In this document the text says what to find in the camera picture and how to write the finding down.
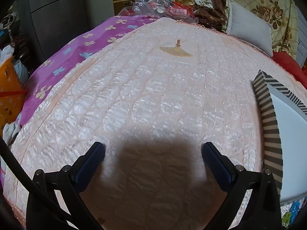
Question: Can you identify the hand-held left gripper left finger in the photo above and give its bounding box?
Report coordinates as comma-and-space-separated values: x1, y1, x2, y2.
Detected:
26, 141, 106, 230

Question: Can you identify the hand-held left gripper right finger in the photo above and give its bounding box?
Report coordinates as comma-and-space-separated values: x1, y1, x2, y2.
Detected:
201, 142, 282, 230

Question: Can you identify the striped cardboard box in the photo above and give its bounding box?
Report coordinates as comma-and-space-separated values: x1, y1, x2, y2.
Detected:
251, 69, 307, 204

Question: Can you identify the pink quilted blanket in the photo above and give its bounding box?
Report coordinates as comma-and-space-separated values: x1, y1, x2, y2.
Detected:
5, 17, 300, 230

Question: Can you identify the orange plastic basket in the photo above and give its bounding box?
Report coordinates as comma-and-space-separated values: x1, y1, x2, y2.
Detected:
0, 57, 29, 131

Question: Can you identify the purple floral bed sheet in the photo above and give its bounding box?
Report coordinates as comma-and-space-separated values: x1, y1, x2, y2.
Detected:
18, 15, 161, 127

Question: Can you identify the red cloth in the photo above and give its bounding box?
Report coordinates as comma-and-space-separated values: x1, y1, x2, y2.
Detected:
272, 51, 307, 82

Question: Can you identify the white plastic bag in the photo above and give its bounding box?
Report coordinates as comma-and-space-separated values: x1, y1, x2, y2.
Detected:
0, 45, 15, 64

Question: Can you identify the grey pillow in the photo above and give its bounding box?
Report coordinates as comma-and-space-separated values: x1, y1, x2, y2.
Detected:
225, 0, 274, 57

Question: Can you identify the red packaging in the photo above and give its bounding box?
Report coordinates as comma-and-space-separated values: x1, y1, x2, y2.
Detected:
165, 1, 195, 17

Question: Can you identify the grey refrigerator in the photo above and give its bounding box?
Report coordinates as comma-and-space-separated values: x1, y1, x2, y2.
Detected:
12, 0, 116, 60

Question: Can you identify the beige floral quilt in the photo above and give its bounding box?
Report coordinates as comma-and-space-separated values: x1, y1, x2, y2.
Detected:
194, 0, 299, 60

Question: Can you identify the clear plastic bag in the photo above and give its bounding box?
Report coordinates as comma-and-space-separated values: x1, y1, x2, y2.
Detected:
133, 0, 173, 17

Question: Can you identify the black cable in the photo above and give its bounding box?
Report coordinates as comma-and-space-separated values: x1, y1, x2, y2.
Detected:
0, 138, 72, 230

